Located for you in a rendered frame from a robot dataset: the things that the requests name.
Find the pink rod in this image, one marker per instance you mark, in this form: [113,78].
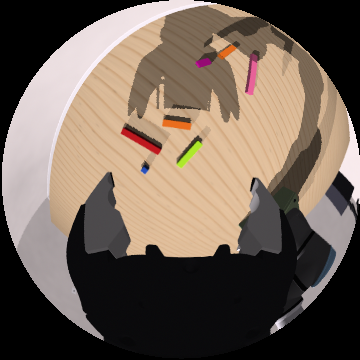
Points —
[251,74]

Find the red rod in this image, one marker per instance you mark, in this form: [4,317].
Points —
[141,140]

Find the lime green rod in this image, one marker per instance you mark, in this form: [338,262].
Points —
[189,153]

